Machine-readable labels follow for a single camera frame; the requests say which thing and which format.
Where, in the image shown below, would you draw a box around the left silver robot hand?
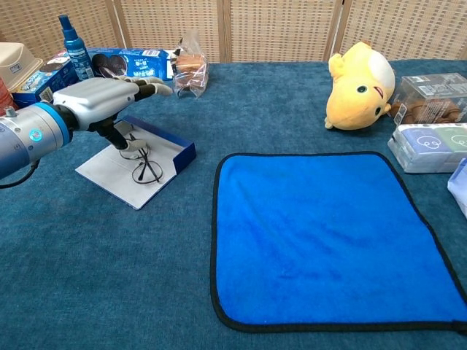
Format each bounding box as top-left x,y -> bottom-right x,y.
53,75 -> 173,153

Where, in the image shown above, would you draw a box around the blue glasses case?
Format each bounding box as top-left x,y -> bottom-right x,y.
74,114 -> 197,211

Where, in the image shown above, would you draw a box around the wire-frame eyeglasses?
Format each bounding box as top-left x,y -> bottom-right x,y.
118,133 -> 164,186

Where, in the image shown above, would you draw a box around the blue spray bottle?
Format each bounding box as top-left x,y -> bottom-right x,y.
58,14 -> 96,83

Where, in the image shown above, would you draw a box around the short blue cookie box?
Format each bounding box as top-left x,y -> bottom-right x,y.
10,50 -> 80,106

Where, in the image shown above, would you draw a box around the long blue cookie box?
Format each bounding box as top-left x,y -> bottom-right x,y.
86,47 -> 180,82

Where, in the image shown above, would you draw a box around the cream plastic lunch box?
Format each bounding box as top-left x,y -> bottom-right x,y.
0,42 -> 44,92

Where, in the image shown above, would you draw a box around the red snack can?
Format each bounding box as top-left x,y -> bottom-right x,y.
0,78 -> 18,110

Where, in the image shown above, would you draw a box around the clear bag of bread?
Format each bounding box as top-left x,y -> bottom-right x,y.
171,28 -> 211,100

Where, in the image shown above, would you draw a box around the teal table cover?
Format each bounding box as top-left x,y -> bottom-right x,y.
0,58 -> 467,350

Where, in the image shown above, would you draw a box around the wooden rattan folding screen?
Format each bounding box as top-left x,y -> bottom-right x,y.
0,0 -> 467,63

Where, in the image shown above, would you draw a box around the blue microfiber cloth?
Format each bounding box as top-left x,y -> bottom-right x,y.
210,151 -> 467,335

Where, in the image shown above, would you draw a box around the yellow plush toy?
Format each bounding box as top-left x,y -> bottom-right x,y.
323,40 -> 397,131

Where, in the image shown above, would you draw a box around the multicolour pocket tissue pack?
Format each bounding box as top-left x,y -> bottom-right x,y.
387,122 -> 467,174

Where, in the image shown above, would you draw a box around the clear box of brown sweets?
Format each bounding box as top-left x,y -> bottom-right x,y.
388,72 -> 467,127

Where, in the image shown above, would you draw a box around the white wet wipes pack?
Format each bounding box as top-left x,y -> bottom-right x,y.
447,157 -> 467,219

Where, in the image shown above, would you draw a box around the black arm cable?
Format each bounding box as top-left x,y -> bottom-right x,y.
0,160 -> 41,190

